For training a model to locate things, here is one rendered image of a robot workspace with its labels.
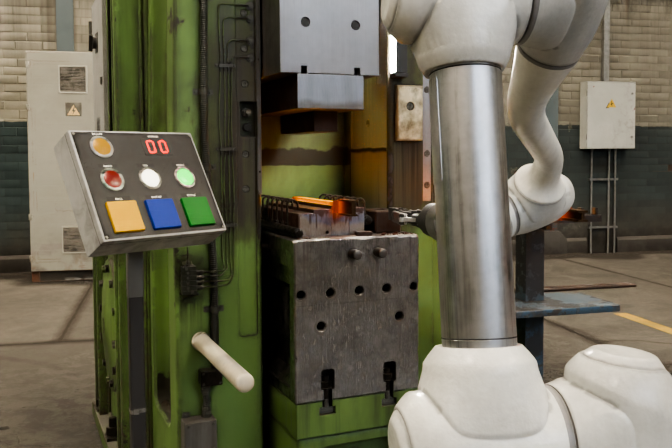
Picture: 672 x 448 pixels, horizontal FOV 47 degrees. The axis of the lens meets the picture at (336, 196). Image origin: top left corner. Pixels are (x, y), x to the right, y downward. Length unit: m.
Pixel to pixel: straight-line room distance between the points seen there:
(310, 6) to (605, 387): 1.42
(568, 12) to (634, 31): 8.57
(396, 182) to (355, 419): 0.72
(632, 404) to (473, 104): 0.43
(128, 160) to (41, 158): 5.62
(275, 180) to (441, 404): 1.70
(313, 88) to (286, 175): 0.55
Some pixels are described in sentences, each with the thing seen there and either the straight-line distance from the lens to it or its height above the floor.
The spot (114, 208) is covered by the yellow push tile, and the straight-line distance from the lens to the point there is 1.76.
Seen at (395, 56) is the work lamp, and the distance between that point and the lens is 2.39.
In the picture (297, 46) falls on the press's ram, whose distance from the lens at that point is 2.14.
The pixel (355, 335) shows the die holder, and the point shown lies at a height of 0.64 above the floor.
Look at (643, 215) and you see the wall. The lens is 9.72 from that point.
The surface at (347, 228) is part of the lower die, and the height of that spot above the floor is 0.93.
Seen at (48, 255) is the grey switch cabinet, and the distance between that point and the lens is 7.51.
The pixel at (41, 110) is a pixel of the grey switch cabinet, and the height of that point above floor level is 1.56.
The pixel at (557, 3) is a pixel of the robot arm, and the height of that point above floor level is 1.35.
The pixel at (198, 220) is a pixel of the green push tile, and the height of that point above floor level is 0.99.
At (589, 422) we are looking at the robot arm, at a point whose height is 0.80.
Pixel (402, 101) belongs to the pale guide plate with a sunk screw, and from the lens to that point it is 2.40.
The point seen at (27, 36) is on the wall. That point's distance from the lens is 8.21.
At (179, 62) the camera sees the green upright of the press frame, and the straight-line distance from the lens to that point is 2.19.
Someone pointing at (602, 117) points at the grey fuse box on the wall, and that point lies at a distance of 9.21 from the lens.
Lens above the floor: 1.14
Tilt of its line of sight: 3 degrees down
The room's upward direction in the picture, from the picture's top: straight up
